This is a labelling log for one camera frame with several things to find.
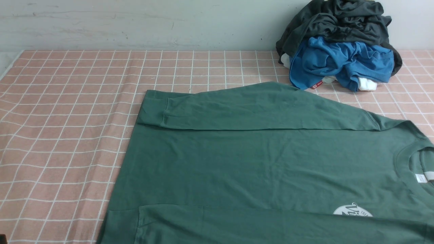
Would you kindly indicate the green long sleeve shirt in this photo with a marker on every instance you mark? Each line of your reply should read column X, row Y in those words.
column 269, row 164

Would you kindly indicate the blue crumpled garment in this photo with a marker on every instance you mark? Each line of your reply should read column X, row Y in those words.
column 317, row 58

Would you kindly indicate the dark grey crumpled garment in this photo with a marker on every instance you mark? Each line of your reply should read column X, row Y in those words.
column 338, row 21

